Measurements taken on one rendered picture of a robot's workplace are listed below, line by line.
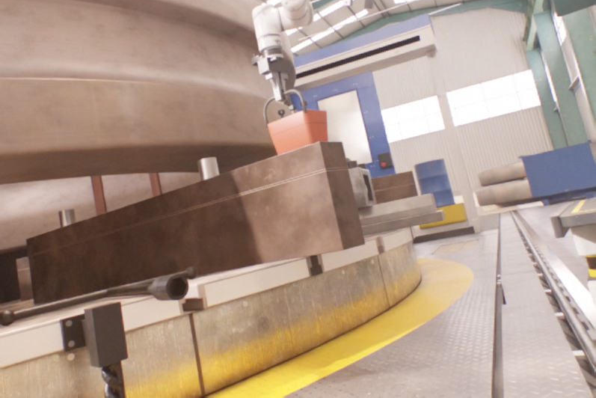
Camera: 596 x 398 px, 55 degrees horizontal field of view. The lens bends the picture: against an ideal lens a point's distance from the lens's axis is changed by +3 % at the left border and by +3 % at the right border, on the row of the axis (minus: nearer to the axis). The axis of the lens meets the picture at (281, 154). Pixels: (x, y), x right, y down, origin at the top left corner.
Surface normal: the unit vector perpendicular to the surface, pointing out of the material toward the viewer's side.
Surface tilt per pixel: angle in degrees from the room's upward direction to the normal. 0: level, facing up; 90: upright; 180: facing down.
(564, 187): 90
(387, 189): 90
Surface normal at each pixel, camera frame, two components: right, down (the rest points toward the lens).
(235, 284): 0.65, -0.24
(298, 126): -0.62, 0.16
